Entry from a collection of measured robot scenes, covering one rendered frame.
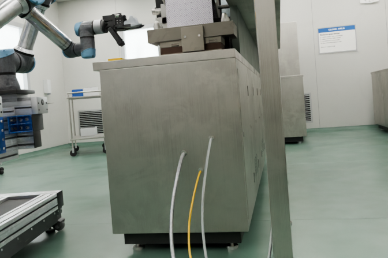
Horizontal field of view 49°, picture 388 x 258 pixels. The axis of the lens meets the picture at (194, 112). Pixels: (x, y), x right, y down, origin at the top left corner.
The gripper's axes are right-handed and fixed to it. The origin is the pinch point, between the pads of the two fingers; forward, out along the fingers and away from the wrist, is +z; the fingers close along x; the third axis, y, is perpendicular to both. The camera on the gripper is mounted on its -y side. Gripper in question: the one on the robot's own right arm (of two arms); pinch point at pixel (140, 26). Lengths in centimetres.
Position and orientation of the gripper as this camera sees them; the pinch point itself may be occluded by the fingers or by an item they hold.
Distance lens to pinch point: 225.1
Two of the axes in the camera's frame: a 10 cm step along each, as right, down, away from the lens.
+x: 2.0, -0.4, 9.8
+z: 9.8, -0.7, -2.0
